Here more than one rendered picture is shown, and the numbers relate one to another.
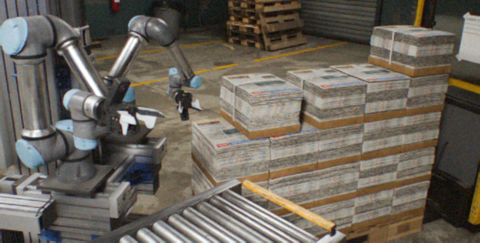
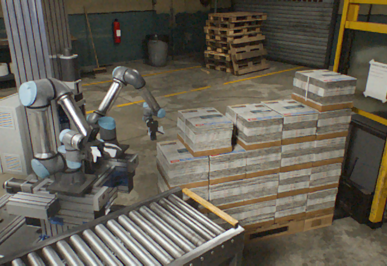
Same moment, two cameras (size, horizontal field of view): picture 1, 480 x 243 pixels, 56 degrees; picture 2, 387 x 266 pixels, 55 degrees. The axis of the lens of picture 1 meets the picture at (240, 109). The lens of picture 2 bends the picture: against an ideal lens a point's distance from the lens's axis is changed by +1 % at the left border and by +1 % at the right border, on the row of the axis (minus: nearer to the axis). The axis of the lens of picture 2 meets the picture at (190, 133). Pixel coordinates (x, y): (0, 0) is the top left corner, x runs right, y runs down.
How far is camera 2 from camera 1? 42 cm
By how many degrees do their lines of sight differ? 6
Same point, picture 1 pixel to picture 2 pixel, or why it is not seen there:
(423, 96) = (330, 125)
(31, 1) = (41, 65)
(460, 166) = (366, 177)
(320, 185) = (248, 189)
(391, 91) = (302, 122)
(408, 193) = (319, 196)
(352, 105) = (271, 133)
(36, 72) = (43, 116)
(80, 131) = (69, 157)
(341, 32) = (299, 58)
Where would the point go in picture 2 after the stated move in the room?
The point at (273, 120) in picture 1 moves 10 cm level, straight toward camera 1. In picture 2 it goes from (211, 143) to (209, 149)
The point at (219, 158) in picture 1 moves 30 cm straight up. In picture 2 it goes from (172, 170) to (171, 129)
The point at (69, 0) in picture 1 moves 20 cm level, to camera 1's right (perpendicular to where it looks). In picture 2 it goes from (66, 63) to (100, 65)
